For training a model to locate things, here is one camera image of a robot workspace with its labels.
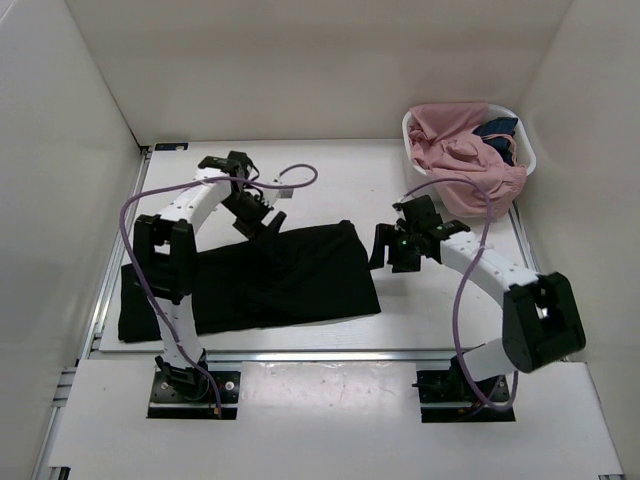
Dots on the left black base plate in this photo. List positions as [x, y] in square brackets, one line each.
[167, 401]

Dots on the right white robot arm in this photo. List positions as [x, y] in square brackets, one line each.
[541, 323]

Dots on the white plastic basket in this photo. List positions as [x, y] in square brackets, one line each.
[417, 178]

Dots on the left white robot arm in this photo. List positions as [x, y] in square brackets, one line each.
[165, 259]

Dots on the black trousers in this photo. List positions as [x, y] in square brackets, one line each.
[317, 273]

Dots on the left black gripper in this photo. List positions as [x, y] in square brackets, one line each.
[261, 236]

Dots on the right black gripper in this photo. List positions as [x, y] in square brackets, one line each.
[385, 235]

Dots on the pink garment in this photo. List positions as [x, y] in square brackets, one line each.
[465, 169]

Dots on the blue white label sticker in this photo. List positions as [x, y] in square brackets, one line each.
[176, 146]

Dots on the aluminium frame rail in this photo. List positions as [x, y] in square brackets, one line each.
[405, 355]

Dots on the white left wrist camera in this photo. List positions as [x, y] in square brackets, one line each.
[275, 191]

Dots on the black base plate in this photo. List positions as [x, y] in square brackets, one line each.
[446, 397]
[167, 401]

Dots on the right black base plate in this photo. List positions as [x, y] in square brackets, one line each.
[446, 397]

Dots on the dark blue garment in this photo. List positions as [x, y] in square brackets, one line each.
[499, 133]

